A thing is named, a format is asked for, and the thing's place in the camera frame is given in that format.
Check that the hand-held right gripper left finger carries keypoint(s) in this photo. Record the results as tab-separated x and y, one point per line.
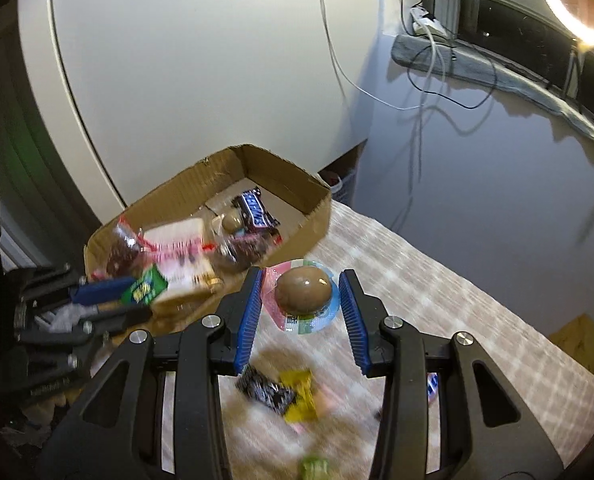
249	320

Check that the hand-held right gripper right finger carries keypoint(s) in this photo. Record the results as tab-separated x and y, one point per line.
354	325

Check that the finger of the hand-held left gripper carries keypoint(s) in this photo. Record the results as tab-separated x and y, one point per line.
122	320
102	290

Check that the green snack packet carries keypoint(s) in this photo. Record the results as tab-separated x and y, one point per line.
144	287

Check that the clear packet of red dates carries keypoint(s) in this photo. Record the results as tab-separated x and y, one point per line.
122	250

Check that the packed braised egg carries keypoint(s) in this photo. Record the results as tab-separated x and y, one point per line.
232	220
304	292

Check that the clear packet of dark snacks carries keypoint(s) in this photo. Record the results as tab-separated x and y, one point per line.
242	255

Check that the sandwich cake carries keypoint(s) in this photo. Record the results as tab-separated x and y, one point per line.
182	250

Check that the cardboard box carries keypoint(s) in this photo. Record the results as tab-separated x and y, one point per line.
277	170

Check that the small black snack packet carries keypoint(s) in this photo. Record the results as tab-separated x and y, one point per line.
264	391

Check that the checked tablecloth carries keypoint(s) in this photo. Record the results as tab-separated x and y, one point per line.
427	285

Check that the yellow candy packet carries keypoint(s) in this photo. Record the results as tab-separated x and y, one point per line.
299	395

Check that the white plastic basket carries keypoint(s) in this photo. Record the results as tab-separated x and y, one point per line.
344	185

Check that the small green candy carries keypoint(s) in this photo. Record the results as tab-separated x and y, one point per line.
314	467

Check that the brown carton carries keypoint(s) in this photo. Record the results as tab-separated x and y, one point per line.
577	340

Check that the white wardrobe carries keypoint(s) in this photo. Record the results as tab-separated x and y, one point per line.
177	60

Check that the large window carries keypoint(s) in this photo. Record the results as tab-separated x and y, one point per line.
497	15

